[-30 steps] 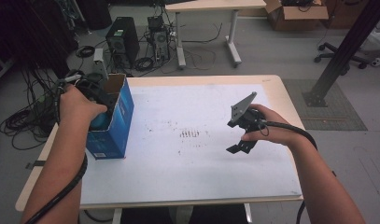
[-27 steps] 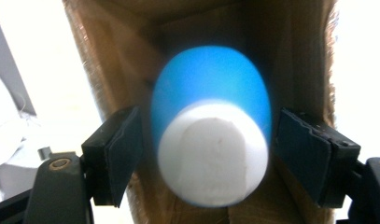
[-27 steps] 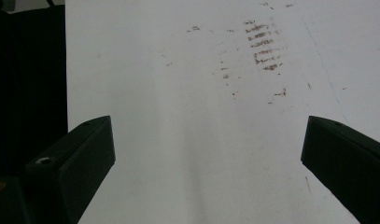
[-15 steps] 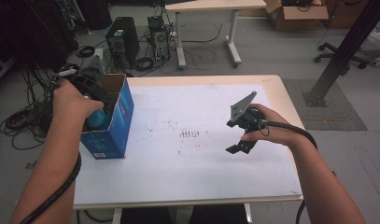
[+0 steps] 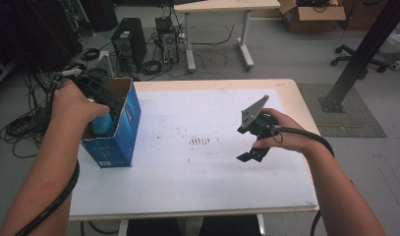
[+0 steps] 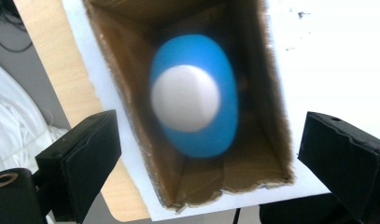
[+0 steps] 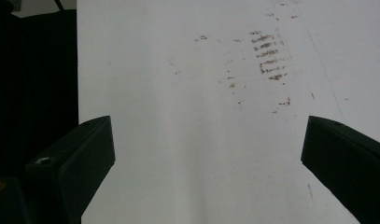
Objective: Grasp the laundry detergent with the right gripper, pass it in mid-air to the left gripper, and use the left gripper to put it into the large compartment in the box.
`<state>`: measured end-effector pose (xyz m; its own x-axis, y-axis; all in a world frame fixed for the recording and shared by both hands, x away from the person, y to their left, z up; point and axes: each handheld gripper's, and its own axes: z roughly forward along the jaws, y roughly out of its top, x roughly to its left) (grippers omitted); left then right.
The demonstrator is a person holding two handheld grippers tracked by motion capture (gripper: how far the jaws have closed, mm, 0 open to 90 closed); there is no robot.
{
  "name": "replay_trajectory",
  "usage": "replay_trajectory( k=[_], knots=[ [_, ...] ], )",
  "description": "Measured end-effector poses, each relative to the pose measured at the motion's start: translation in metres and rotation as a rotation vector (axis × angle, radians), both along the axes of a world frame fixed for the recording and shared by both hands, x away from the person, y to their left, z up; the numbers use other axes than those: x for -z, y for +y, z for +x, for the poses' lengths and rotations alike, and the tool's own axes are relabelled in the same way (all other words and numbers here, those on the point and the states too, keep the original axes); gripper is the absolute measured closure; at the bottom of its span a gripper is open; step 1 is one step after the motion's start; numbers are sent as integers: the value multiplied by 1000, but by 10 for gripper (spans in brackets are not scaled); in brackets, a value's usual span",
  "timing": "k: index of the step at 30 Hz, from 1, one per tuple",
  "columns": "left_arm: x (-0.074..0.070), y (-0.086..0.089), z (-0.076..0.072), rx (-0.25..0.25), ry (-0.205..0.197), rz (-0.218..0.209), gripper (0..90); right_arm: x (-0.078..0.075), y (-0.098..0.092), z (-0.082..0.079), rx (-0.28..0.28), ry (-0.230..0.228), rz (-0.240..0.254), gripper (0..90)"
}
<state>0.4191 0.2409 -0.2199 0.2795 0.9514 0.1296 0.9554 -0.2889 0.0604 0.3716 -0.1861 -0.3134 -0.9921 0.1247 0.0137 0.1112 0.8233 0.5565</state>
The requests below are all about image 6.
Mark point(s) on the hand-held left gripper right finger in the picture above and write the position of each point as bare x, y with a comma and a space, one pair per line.
343, 161

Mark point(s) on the blue bottle with white cap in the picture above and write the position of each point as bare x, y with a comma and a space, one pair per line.
209, 133

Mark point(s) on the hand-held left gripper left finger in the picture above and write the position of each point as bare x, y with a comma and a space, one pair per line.
81, 161

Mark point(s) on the white cloth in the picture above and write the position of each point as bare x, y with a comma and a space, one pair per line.
13, 124

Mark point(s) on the dark bulky object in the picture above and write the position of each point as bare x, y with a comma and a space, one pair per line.
302, 210

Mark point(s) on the thin black pole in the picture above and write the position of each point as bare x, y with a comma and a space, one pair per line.
236, 217

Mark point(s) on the brown cardboard box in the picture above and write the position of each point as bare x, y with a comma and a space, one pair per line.
256, 168

